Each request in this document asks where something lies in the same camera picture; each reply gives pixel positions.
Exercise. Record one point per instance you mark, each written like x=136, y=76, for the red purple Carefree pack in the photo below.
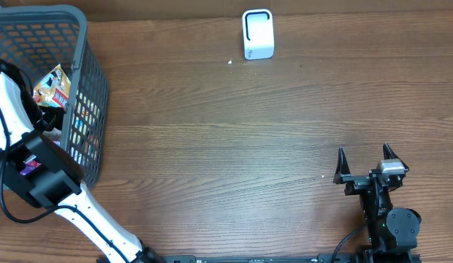
x=40, y=153

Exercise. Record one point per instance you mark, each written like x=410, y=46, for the white barcode scanner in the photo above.
x=258, y=34

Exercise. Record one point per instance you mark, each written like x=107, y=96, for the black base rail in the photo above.
x=321, y=258

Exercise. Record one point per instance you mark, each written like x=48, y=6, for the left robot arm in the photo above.
x=45, y=176

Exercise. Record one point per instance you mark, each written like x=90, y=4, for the grey plastic shopping basket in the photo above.
x=38, y=38

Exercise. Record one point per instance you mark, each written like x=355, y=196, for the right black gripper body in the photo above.
x=356, y=183

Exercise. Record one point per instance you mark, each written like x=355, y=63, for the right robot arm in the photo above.
x=392, y=231

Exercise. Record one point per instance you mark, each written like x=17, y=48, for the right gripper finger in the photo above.
x=342, y=170
x=389, y=154

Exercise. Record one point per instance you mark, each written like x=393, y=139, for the yellow snack bag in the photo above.
x=53, y=90

